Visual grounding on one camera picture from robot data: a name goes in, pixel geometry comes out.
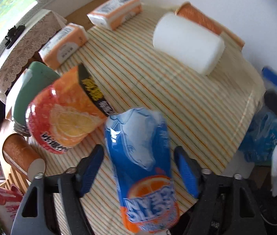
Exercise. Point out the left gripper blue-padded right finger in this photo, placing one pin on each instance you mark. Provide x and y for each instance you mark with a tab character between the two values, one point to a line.
225	205

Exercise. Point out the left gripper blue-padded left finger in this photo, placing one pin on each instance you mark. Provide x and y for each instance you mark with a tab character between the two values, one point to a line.
37	213

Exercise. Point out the brown paper cup left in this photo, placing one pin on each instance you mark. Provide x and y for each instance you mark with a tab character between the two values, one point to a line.
22	157

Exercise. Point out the white paper cup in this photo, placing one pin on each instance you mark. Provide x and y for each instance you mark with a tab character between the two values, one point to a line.
189	43

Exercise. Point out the orange patterned paper cup right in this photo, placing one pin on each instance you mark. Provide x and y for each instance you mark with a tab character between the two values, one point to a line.
188	11

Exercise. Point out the blue plastic bag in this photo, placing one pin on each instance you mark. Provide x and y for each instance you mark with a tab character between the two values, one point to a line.
260	138

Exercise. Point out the wooden slatted plant stand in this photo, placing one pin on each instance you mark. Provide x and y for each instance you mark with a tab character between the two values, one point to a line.
15	179

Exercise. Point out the striped yellow tablecloth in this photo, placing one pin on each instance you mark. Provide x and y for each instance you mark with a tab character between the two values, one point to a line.
207	115

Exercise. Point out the green thermos bottle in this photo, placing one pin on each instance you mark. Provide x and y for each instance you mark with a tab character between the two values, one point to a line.
31	82

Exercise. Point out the low table with lace cloth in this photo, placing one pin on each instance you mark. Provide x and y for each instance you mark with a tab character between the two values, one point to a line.
38	30

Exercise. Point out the orange tissue pack middle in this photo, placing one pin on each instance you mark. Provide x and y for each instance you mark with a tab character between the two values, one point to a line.
63	44

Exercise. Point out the orange tissue pack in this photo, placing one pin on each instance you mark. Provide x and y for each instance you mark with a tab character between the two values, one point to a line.
113	13
63	44

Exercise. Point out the orange tissue pack right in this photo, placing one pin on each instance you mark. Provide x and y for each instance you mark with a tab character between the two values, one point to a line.
113	13

